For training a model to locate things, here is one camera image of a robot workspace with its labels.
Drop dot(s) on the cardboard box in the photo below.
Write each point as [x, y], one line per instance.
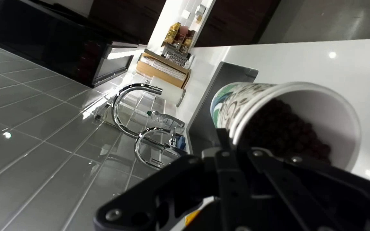
[154, 65]

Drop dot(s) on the coffee beans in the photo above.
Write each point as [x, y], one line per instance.
[278, 129]

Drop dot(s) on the patterned paper cup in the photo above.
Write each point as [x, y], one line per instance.
[330, 114]

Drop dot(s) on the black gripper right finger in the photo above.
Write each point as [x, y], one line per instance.
[318, 196]

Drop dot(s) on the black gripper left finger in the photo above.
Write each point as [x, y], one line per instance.
[232, 188]

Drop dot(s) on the snack packages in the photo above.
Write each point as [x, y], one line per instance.
[179, 37]

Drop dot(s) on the chrome sink faucet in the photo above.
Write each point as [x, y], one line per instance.
[118, 107]

